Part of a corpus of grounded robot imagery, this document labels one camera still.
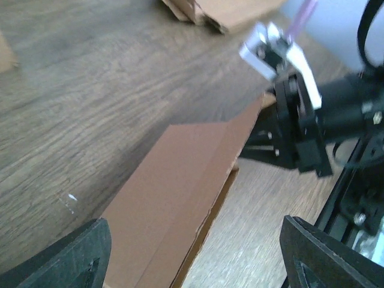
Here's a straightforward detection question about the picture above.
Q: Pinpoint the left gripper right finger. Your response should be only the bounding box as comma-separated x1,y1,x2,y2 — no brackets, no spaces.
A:
280,215,383,287

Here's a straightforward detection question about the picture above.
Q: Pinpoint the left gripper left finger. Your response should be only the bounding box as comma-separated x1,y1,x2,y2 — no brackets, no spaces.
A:
1,218,112,287

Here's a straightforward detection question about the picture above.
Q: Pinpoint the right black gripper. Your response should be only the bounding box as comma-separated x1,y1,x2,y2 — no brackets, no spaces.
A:
239,73,332,178

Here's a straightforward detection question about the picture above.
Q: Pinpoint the small cardboard box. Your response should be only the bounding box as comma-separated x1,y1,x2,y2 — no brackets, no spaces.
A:
103,93,275,287

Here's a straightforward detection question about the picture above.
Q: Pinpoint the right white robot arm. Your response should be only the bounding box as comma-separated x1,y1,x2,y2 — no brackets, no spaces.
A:
239,1,383,177

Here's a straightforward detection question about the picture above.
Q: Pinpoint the stack of flat cardboard blanks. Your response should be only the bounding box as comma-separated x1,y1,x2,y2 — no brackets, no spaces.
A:
163,0,284,34

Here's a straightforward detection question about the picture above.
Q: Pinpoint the large flat cardboard sheet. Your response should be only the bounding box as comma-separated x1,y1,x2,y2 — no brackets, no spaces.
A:
0,32,19,73

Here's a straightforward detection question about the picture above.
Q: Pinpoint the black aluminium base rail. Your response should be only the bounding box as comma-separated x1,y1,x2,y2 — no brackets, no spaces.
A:
315,135,383,266

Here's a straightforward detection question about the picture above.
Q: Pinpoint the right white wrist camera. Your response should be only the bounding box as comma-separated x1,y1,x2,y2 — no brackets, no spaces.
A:
239,22,322,110

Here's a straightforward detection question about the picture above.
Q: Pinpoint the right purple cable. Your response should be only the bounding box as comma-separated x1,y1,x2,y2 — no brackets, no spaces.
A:
284,0,319,41

